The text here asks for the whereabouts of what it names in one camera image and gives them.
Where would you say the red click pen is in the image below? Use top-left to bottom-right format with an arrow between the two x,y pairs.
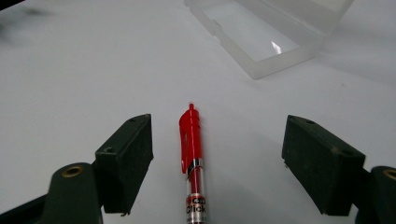
178,103 -> 207,224

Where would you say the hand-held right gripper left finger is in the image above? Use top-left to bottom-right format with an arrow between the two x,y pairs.
39,113 -> 154,224

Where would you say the translucent plastic pencil case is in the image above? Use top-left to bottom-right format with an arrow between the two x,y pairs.
183,0 -> 356,80

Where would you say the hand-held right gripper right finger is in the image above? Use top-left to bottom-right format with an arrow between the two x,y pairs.
281,114 -> 396,224

